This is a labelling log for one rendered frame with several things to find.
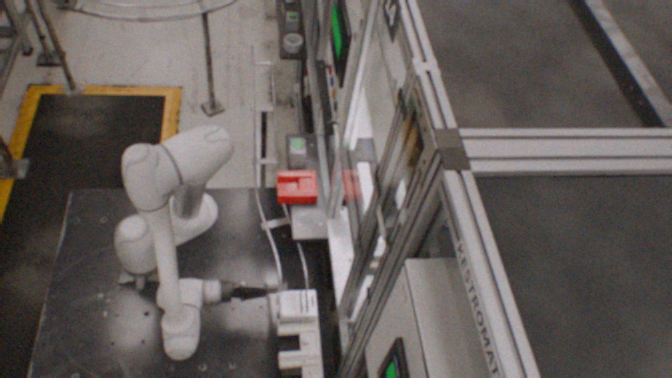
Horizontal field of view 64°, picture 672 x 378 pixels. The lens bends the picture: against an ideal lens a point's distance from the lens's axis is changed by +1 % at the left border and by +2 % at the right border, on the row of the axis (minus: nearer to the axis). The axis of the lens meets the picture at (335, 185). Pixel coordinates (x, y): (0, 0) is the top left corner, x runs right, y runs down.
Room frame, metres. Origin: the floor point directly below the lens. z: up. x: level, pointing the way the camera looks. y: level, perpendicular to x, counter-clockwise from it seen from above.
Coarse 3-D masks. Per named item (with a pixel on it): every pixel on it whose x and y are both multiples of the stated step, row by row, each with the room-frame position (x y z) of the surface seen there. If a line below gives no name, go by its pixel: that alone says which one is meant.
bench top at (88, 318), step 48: (96, 192) 1.21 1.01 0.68; (240, 192) 1.36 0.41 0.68; (96, 240) 0.99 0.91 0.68; (192, 240) 1.07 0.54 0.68; (240, 240) 1.12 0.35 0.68; (288, 240) 1.17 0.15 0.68; (48, 288) 0.76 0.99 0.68; (96, 288) 0.79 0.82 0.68; (144, 288) 0.83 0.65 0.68; (288, 288) 0.95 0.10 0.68; (48, 336) 0.58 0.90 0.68; (96, 336) 0.61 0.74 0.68; (144, 336) 0.65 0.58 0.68; (240, 336) 0.72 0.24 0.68
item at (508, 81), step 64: (384, 0) 1.03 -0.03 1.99; (448, 0) 1.04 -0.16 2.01; (512, 0) 1.09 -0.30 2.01; (640, 0) 1.19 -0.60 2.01; (448, 64) 0.83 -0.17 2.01; (512, 64) 0.87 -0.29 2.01; (576, 64) 0.91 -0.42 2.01; (448, 128) 0.64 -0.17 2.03; (512, 128) 0.69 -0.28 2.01; (576, 128) 0.72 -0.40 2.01; (640, 128) 0.76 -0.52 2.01; (384, 256) 0.62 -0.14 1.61
